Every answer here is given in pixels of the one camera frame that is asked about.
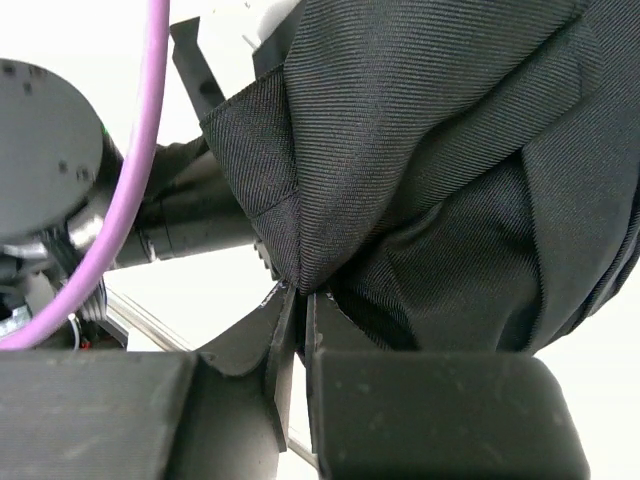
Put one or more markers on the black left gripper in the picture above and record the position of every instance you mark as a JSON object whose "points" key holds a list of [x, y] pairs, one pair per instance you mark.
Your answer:
{"points": [[70, 202]]}

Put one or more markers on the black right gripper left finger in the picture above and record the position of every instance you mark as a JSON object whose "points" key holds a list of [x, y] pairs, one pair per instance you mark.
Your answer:
{"points": [[219, 413]]}

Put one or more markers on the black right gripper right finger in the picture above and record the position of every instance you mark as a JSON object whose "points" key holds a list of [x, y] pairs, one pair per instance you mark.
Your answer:
{"points": [[379, 414]]}

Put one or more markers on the black pleated skirt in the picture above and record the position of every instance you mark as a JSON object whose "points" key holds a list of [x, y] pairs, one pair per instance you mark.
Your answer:
{"points": [[464, 175]]}

